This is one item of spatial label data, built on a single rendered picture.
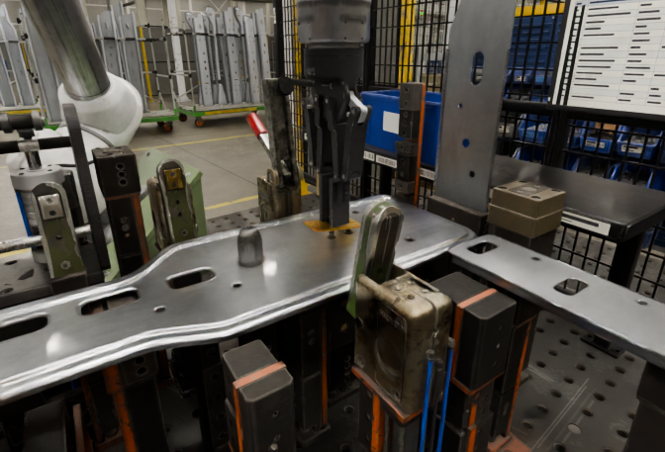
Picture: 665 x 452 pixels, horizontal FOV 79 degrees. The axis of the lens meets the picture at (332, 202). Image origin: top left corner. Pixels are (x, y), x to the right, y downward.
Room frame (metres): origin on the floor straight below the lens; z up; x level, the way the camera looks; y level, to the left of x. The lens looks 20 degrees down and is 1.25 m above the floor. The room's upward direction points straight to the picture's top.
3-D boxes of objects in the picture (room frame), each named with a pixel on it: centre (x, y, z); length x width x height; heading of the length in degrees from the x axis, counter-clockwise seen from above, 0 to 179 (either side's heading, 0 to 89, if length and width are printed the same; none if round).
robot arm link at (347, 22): (0.54, 0.00, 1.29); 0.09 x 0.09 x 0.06
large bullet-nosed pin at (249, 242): (0.47, 0.11, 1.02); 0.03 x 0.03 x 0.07
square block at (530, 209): (0.58, -0.30, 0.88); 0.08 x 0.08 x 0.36; 34
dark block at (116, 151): (0.58, 0.32, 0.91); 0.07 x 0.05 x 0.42; 34
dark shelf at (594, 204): (0.95, -0.25, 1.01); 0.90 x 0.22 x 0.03; 34
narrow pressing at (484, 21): (0.67, -0.22, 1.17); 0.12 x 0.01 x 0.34; 34
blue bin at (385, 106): (0.99, -0.22, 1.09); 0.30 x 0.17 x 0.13; 28
